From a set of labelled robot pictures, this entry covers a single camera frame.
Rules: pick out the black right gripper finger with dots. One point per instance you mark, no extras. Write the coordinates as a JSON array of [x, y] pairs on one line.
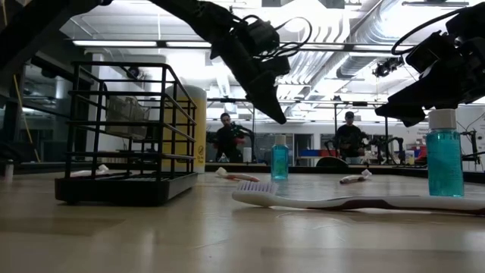
[[405, 108]]

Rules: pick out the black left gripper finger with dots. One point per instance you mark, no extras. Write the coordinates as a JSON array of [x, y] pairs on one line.
[[269, 98]]

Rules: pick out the blue mouthwash bottle white cap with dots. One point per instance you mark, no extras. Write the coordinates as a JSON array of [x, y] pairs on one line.
[[445, 163], [279, 163]]

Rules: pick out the white orange toothbrush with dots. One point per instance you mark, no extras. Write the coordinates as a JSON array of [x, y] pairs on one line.
[[102, 168], [242, 177]]

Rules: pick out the white purple toothbrush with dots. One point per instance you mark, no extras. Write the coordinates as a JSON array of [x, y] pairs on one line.
[[265, 197], [352, 179]]

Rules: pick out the black background robot arm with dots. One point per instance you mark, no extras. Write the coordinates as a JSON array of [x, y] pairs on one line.
[[398, 146], [246, 132]]

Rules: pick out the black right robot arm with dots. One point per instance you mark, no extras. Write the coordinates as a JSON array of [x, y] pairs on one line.
[[470, 19]]

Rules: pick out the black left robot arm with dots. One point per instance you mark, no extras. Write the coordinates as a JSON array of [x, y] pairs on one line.
[[189, 11]]

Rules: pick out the person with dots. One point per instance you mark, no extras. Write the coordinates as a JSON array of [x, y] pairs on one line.
[[348, 140], [227, 140]]

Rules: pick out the white cup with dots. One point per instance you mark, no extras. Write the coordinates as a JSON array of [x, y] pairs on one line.
[[247, 155]]

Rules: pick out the blue storage bin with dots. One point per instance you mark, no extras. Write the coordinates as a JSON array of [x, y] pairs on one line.
[[308, 153]]

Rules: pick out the red storage bin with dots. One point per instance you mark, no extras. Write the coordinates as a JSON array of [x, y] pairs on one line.
[[327, 153]]

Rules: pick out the long ceiling light bar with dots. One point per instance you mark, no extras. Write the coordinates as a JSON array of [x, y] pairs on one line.
[[113, 43]]

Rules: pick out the small white cylinder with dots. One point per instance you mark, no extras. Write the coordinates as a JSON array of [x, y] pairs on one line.
[[9, 172]]

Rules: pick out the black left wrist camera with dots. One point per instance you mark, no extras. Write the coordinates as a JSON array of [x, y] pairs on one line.
[[261, 36]]

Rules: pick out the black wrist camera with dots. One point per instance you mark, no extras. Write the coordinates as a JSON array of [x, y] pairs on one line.
[[261, 36], [428, 53]]

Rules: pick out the black ceiling camera rig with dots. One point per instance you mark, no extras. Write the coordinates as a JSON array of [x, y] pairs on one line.
[[384, 68]]

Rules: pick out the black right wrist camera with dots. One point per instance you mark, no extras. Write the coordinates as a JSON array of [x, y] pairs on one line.
[[428, 53]]

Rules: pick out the silver ventilation duct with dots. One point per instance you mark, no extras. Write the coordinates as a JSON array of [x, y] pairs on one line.
[[363, 57]]

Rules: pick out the black background station frame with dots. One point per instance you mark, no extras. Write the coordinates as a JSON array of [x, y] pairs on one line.
[[335, 113]]

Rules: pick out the black metal table frame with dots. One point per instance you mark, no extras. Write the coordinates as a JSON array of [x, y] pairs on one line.
[[303, 168]]

